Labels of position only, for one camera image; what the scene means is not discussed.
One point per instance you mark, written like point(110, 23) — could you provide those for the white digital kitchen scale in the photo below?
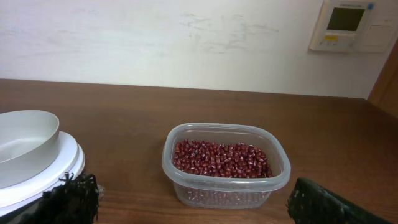
point(71, 159)

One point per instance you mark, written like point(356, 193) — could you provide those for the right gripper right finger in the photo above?
point(310, 203)

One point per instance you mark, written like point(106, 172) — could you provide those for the clear plastic container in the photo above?
point(220, 192)

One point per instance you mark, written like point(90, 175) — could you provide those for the white wall control panel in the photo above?
point(355, 26)

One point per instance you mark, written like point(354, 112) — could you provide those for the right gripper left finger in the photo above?
point(73, 202)

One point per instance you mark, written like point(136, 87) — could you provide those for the red adzuki beans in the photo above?
point(221, 160)

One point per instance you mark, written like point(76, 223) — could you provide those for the white round bowl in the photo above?
point(28, 144)

